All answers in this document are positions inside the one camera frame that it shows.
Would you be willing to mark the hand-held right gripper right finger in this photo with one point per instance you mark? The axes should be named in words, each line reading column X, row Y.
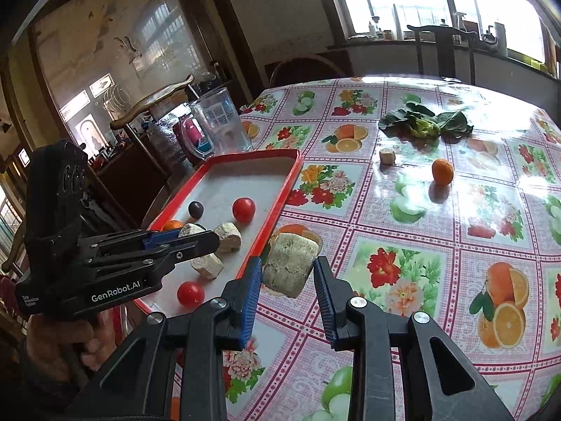
column 324, row 298

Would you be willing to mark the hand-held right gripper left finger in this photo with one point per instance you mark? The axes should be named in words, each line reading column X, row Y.
column 250, row 298

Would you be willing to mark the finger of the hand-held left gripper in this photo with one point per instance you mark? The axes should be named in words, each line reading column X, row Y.
column 193, row 243
column 164, row 237

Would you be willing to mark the tangerine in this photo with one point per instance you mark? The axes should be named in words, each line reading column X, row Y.
column 173, row 225
column 442, row 171

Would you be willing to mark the dark purple plum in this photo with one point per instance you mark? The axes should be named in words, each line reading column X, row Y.
column 196, row 208

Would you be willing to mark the red tomato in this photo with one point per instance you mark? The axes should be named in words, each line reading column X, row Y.
column 243, row 209
column 190, row 294

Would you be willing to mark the red rimmed white tray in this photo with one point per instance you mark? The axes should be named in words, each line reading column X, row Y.
column 245, row 180

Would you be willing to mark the person's left forearm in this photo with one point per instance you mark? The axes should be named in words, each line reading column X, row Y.
column 48, row 346

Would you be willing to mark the person's left hand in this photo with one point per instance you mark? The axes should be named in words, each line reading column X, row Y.
column 98, row 337

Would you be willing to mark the dark wooden sideboard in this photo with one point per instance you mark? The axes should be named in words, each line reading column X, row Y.
column 127, row 171

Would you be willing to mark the pink plastic container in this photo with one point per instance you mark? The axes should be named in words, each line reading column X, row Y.
column 190, row 136

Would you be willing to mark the clear plastic pitcher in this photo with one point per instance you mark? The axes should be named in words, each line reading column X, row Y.
column 221, row 123

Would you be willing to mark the green leafy vegetable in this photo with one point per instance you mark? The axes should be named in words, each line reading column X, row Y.
column 425, row 123

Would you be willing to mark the round back dark chair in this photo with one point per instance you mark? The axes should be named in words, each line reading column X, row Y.
column 302, row 70

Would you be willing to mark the small white bottle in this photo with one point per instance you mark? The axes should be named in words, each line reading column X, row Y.
column 373, row 26

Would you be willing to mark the tall white tube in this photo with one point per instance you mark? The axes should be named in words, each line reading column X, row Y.
column 396, row 22

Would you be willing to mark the dark wooden straight back chair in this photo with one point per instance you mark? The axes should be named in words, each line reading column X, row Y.
column 438, row 30

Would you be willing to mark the dark kettle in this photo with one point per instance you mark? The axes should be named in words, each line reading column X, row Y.
column 487, row 36

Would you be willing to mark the clear spray bottle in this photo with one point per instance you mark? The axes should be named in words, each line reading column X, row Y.
column 460, row 21

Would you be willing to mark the white paper roll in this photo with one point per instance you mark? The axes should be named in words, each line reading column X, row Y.
column 500, row 40

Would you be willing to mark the wooden chair with curved rail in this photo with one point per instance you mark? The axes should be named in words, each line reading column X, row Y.
column 149, row 101

